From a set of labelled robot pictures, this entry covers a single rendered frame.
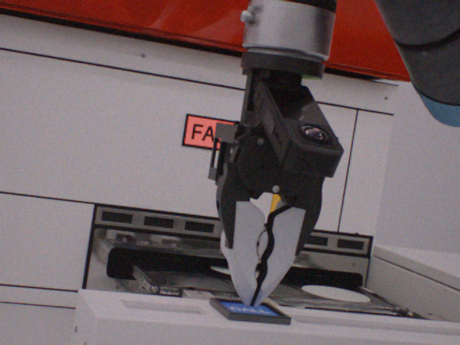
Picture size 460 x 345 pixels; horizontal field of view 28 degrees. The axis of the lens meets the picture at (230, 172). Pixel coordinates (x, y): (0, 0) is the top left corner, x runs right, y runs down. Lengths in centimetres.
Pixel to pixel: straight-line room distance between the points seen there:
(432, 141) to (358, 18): 187
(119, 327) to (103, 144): 64
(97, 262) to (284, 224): 60
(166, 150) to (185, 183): 6
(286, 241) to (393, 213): 242
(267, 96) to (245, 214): 10
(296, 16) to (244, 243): 19
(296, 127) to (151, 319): 19
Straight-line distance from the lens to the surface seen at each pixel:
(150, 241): 134
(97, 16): 127
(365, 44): 139
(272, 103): 73
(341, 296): 133
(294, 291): 130
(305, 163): 68
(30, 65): 131
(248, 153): 75
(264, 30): 76
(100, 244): 133
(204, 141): 135
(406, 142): 319
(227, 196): 75
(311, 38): 76
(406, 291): 137
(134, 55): 133
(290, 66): 75
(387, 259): 143
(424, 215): 325
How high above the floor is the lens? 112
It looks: 3 degrees down
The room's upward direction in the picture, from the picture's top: 9 degrees clockwise
